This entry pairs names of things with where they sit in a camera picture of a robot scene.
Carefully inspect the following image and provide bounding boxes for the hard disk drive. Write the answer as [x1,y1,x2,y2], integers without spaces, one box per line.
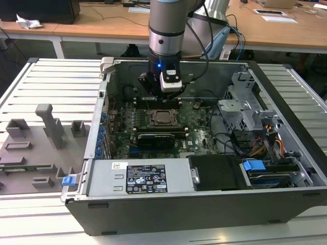
[247,170,294,189]

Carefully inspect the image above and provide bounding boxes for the coloured power wire bundle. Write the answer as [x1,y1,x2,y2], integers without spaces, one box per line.
[251,122,286,158]

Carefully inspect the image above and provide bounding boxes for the blue expansion slot clip row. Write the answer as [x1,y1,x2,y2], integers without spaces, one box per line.
[95,98,113,159]

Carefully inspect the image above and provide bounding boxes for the black plastic shroud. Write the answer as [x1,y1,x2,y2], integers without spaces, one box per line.
[188,154,254,192]

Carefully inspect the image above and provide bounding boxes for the pale blue teach pendant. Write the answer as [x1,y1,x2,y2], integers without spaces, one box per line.
[204,27,230,59]

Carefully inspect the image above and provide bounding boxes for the grey laptop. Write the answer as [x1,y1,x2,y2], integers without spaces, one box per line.
[256,0,299,9]

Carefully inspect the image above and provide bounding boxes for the grey metal drive cage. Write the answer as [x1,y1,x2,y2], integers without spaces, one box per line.
[217,71,282,133]

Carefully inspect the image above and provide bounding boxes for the metal socket cover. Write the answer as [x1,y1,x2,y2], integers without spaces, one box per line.
[149,108,182,128]

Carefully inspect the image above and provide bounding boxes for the grey parts rack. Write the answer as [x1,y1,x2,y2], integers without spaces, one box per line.
[0,103,89,195]

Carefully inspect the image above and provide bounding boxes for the blue cable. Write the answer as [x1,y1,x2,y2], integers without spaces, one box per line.
[228,25,246,61]

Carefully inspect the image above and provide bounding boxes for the black box on desk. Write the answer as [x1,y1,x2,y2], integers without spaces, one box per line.
[0,0,81,25]

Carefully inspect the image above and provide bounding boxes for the silver CPU plate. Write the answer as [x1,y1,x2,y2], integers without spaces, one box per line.
[153,110,176,125]

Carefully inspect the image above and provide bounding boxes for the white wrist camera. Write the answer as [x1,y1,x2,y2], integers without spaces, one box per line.
[159,68,184,93]

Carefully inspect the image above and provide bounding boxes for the blue case latch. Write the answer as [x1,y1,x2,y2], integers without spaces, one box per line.
[62,176,77,187]

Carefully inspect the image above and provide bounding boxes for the grey power supply unit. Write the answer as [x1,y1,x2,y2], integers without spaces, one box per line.
[86,158,195,197]

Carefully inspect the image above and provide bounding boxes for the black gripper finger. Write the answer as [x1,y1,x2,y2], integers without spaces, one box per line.
[137,72,165,103]
[166,86,187,101]

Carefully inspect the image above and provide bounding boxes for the CPU socket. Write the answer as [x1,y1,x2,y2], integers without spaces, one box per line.
[148,108,183,128]

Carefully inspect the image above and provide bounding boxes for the black graphics card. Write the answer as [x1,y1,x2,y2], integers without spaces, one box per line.
[136,132,176,151]

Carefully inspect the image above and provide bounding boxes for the white desk cable tray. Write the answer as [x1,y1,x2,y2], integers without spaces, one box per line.
[253,8,286,16]

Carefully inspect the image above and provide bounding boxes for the wooden desk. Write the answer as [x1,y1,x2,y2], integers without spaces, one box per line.
[0,0,327,55]

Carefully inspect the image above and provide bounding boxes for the crumpled white paper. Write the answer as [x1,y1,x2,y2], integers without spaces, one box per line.
[15,13,44,30]

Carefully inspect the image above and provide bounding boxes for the black RAM slot row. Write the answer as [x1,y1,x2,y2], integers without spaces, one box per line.
[135,126,186,134]
[134,96,180,109]

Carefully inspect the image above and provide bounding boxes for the green motherboard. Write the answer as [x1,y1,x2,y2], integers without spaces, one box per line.
[107,98,221,159]

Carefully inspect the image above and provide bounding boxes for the black open PC case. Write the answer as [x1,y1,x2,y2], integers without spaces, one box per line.
[60,56,327,237]

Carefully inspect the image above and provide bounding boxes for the green RAM stick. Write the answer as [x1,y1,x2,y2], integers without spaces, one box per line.
[0,164,52,171]

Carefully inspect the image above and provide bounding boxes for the blue disk carrier handle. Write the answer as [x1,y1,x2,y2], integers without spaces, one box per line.
[242,159,267,173]

